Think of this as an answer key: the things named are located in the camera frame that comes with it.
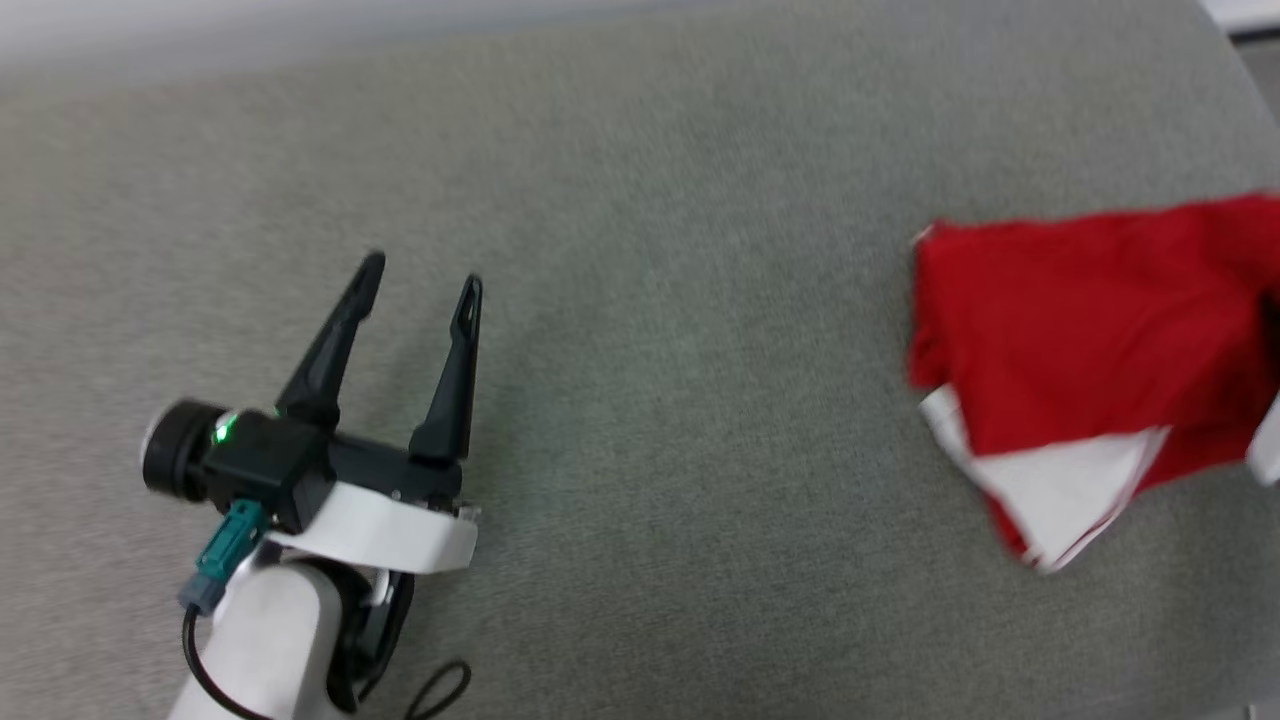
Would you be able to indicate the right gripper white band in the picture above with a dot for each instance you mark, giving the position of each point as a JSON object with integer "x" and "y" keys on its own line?
{"x": 1268, "y": 445}

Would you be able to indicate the grey fabric sofa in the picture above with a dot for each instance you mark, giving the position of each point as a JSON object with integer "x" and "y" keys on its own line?
{"x": 650, "y": 300}

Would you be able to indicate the red and white jersey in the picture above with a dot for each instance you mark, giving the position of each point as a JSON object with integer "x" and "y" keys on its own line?
{"x": 1080, "y": 330}

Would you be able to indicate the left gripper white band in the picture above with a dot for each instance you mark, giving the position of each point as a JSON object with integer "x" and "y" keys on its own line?
{"x": 400, "y": 530}

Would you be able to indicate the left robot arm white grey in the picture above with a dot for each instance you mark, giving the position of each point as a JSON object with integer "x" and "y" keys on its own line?
{"x": 270, "y": 640}

